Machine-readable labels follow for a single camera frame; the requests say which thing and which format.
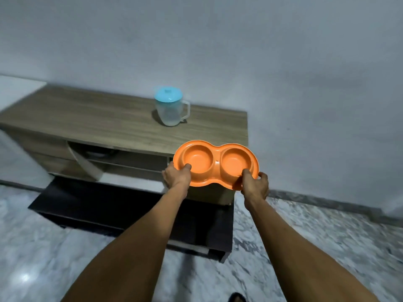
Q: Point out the orange double pet bowl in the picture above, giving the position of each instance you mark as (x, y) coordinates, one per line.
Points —
(216, 164)

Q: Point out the person's left forearm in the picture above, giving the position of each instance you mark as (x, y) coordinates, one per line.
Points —
(132, 245)

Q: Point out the wooden cabinet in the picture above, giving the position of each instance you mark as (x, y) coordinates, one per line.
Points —
(126, 135)

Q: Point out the black low table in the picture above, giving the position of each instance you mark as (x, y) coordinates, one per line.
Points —
(132, 213)

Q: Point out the person's right thumb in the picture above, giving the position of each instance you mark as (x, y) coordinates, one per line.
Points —
(246, 176)

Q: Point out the person's right hand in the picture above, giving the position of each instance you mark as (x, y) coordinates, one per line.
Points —
(254, 187)

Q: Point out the clear jug with blue lid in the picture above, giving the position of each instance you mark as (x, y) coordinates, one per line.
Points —
(170, 106)

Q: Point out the person's black shoe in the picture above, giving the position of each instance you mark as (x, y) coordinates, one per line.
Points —
(236, 297)

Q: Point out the person's left thumb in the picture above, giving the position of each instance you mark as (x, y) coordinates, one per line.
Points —
(185, 168)

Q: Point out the person's left hand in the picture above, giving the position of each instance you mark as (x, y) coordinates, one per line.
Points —
(175, 178)

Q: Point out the person's right forearm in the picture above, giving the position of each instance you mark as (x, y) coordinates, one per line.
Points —
(296, 251)

